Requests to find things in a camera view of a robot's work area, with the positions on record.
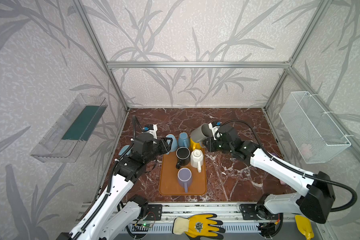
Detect black mug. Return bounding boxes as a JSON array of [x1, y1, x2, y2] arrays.
[[176, 147, 191, 169]]

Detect grey mug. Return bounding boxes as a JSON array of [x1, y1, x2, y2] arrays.
[[191, 124, 213, 143]]

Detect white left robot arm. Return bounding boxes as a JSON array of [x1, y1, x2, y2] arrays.
[[58, 133, 173, 240]]

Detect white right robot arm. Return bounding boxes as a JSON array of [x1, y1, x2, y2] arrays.
[[203, 122, 358, 224]]

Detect light blue mug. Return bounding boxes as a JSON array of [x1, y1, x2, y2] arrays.
[[166, 134, 179, 155]]

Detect teal dotted mug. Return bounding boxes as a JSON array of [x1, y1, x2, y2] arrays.
[[178, 132, 190, 148]]

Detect yellow mug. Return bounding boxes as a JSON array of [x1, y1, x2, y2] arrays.
[[190, 139, 202, 152]]

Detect white mug with lettering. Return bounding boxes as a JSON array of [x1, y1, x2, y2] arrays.
[[190, 149, 204, 173]]

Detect purple mug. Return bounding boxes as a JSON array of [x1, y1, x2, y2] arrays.
[[177, 168, 193, 193]]

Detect light blue spatula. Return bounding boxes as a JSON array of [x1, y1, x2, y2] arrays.
[[119, 145, 131, 156]]

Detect pink object in basket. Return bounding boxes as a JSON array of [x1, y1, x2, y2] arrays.
[[300, 144, 313, 159]]

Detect yellow black work glove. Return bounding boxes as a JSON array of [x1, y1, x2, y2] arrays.
[[172, 214, 226, 240]]

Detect yellow plastic scoop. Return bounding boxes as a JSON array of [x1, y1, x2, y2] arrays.
[[295, 215, 315, 240]]

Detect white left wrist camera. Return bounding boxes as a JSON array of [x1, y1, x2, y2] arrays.
[[143, 124, 158, 139]]

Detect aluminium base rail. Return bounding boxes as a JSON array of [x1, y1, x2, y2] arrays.
[[77, 201, 331, 235]]

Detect clear plastic wall bin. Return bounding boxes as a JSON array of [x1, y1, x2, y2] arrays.
[[30, 94, 108, 163]]

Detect white wire wall basket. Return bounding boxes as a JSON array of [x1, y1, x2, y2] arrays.
[[279, 91, 352, 164]]

